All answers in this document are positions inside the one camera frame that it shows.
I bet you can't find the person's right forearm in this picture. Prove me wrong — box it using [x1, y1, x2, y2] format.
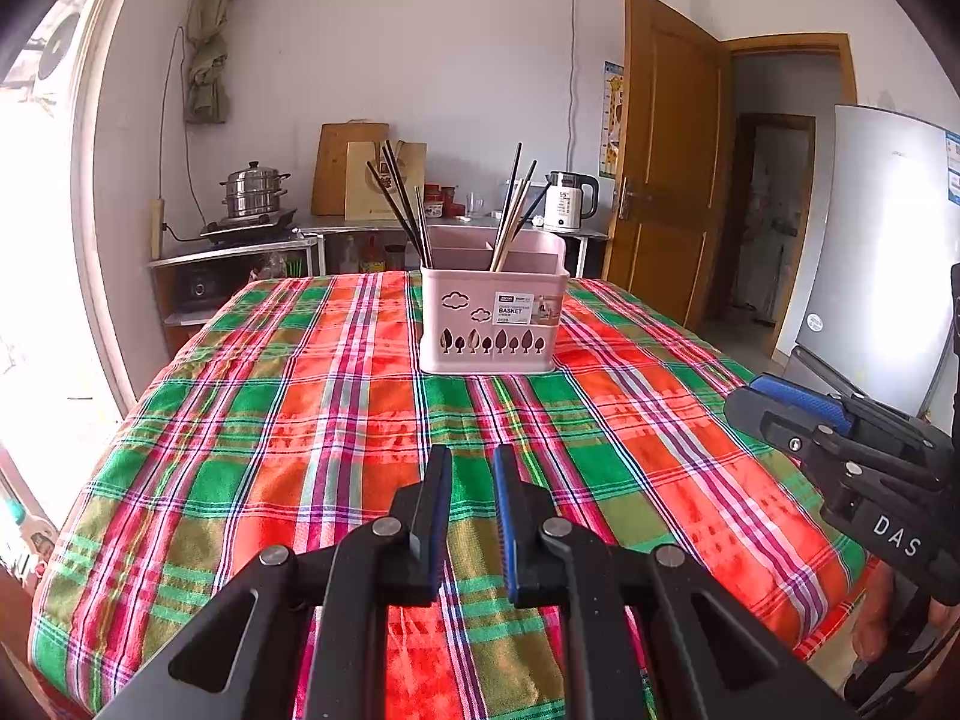
[840, 600, 960, 720]

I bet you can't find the wooden chopstick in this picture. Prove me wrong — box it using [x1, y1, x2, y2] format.
[490, 178, 527, 272]

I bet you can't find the wall poster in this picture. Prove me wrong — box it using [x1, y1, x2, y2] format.
[598, 60, 626, 179]

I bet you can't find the wooden door frame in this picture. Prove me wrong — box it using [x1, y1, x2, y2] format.
[724, 34, 860, 361]

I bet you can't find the wooden door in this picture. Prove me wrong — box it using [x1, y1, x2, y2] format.
[602, 0, 734, 331]

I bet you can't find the white electric kettle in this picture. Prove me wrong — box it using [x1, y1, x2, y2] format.
[543, 170, 599, 233]

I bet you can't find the white wall cable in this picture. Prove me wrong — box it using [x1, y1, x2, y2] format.
[566, 0, 580, 173]

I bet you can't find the person's right hand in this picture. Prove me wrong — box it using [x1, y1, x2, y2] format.
[853, 562, 897, 665]

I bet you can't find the plaid tablecloth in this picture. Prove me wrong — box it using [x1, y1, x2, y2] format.
[30, 270, 878, 720]

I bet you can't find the brown paper gift bag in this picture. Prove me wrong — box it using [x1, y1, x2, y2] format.
[345, 140, 428, 222]

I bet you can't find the white green bottle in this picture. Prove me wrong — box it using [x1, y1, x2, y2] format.
[0, 495, 57, 578]

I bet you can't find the black kitchen appliance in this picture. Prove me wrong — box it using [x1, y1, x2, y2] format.
[176, 266, 226, 312]

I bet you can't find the wooden cutting board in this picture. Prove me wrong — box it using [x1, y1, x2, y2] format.
[311, 122, 391, 217]

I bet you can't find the outdoor air conditioner unit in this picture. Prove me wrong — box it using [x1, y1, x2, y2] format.
[34, 0, 98, 102]

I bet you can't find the white window frame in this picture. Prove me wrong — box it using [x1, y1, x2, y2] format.
[0, 0, 188, 436]

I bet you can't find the steel steamer pot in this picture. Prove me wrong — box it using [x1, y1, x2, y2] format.
[220, 160, 292, 220]

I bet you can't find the steel side shelf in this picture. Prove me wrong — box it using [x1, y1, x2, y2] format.
[148, 236, 323, 357]

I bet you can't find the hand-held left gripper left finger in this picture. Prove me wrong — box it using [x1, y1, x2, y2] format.
[94, 446, 455, 720]

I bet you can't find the beige tied curtain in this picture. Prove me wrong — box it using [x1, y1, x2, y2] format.
[184, 0, 241, 125]

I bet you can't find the black wall cable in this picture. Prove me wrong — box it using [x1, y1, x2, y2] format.
[156, 26, 188, 241]

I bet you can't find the silver refrigerator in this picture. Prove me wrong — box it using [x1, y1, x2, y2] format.
[772, 103, 960, 421]

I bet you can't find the black induction cooker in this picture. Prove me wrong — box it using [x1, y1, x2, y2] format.
[199, 208, 301, 245]

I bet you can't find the metal kitchen shelf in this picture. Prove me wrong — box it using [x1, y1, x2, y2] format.
[292, 214, 610, 278]

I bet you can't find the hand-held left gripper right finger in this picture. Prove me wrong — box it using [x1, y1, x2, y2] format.
[493, 446, 856, 720]

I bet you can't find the pink plastic utensil basket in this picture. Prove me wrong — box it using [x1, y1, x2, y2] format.
[418, 225, 567, 376]

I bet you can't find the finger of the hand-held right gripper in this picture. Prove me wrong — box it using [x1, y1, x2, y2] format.
[724, 386, 863, 511]
[750, 373, 953, 466]

